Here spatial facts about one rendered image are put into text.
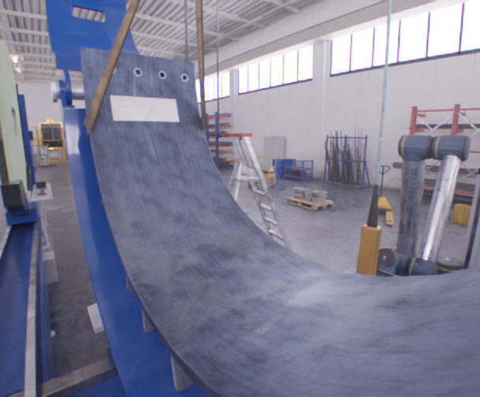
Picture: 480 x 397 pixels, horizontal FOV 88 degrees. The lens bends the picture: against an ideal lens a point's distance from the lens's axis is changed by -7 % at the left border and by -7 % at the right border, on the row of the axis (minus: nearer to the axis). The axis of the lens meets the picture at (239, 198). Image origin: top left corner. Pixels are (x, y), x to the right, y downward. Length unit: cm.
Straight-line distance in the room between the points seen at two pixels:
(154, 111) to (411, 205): 173
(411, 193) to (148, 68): 181
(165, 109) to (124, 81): 28
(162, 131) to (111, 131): 29
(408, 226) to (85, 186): 207
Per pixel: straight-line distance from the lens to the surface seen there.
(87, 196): 177
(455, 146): 187
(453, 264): 216
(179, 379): 91
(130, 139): 162
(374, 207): 139
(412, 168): 196
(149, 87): 179
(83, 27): 321
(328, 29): 1345
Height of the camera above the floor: 190
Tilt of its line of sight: 13 degrees down
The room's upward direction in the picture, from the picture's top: straight up
